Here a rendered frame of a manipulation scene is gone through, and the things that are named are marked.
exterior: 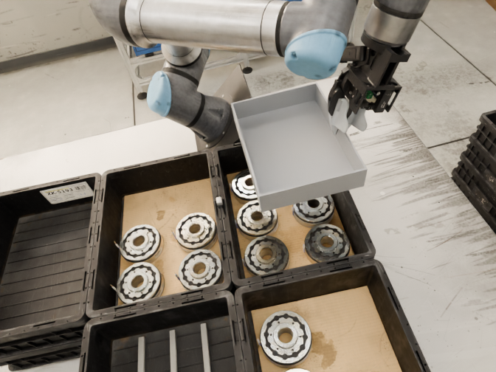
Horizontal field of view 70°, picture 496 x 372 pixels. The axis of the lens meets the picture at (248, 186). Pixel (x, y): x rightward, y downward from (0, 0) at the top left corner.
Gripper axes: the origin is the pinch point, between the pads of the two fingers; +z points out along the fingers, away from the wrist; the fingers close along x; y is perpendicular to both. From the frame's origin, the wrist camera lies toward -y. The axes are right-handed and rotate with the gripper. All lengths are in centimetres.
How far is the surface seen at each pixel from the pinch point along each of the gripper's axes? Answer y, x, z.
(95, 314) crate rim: 15, -51, 31
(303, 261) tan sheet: 14.2, -5.5, 28.2
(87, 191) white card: -23, -54, 37
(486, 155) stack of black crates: -20, 91, 38
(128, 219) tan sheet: -13, -44, 39
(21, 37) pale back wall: -282, -119, 121
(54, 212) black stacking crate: -24, -63, 45
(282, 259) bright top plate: 13.4, -11.0, 26.7
